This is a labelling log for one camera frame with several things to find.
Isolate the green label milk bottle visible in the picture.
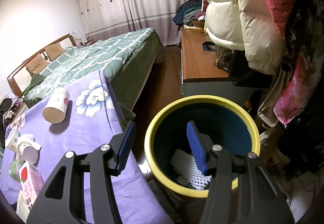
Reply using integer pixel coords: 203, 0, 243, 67
8, 160, 26, 177

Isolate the woven basket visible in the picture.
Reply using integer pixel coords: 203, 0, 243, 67
190, 19, 207, 29

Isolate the pink white curtain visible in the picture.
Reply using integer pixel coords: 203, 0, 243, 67
75, 0, 207, 46

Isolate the grey fabric bag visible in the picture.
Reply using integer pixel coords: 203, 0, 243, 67
257, 67, 291, 128

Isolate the pink carton box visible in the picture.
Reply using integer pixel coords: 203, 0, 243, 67
16, 161, 44, 215

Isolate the blue strap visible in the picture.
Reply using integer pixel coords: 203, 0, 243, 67
202, 42, 217, 52

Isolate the white paper cup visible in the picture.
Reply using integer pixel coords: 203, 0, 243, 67
15, 134, 42, 165

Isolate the dark brown handbag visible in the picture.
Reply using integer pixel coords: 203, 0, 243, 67
214, 45, 233, 70

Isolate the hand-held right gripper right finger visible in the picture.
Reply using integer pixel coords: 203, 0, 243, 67
186, 120, 295, 224

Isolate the pile of folded clothes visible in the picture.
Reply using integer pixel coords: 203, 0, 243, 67
172, 0, 207, 28

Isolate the brown pillow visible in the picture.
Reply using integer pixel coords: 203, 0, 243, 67
44, 43, 67, 61
25, 54, 50, 75

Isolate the dark hanging jacket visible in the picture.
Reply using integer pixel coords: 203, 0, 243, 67
283, 0, 324, 176

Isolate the cream puffer jacket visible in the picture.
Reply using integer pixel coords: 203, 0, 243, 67
202, 0, 286, 75

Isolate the floral paper cup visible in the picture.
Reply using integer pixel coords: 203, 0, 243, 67
42, 87, 70, 124

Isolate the wooden cabinet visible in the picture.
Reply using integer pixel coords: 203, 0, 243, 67
180, 25, 254, 113

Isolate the purple floral tablecloth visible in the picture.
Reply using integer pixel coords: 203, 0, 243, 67
0, 69, 175, 224

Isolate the yellow rim trash bin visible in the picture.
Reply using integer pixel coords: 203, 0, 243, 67
144, 95, 261, 224

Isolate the pink floral cloth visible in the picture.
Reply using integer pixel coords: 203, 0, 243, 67
275, 54, 314, 125

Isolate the dark green cloth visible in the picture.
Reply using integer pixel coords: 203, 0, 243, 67
23, 73, 47, 96

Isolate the green checked duvet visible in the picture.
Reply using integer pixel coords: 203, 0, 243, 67
24, 28, 156, 108

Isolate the dark clothes heap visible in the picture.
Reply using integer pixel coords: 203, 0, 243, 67
0, 99, 16, 125

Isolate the white foam net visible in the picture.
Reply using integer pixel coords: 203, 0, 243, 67
170, 148, 213, 190

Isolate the wooden bed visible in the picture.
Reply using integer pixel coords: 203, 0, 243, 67
7, 28, 162, 110

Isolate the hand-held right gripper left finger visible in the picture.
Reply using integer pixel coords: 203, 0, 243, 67
27, 120, 137, 224

